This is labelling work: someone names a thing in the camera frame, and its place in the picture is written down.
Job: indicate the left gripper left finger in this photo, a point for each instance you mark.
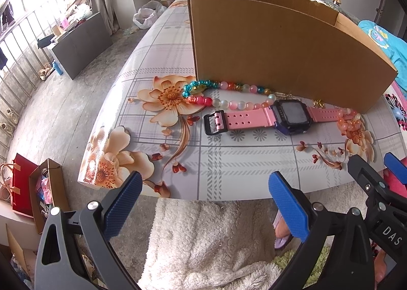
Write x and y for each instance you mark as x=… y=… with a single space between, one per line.
x=59 y=263

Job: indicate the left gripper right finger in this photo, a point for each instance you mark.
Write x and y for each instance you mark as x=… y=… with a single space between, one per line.
x=349 y=263

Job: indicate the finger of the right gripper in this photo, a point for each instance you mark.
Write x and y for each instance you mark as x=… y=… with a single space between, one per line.
x=374 y=185
x=397 y=167

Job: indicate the small gold earring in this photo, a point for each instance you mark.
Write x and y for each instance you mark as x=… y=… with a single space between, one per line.
x=318 y=104

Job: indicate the pink strap smart watch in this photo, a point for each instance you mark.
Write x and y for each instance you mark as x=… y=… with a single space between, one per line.
x=288 y=117

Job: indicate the small open cardboard box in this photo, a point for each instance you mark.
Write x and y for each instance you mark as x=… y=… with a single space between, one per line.
x=47 y=190

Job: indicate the red gift bag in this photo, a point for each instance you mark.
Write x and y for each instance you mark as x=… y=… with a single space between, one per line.
x=18 y=188

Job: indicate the white fluffy blanket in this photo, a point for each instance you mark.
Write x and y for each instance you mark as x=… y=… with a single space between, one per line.
x=210 y=245

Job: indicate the floral bed sheet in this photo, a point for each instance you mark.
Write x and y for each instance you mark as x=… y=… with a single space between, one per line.
x=142 y=127

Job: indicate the cyan striped jacket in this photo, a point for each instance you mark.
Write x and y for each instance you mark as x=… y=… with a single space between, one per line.
x=394 y=47

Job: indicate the brown cardboard box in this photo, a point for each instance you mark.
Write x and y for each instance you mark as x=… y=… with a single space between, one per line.
x=298 y=47

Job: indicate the dark grey cabinet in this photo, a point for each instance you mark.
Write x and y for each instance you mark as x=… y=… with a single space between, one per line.
x=80 y=46

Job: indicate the white plastic bag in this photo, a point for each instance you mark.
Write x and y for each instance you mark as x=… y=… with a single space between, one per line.
x=148 y=14

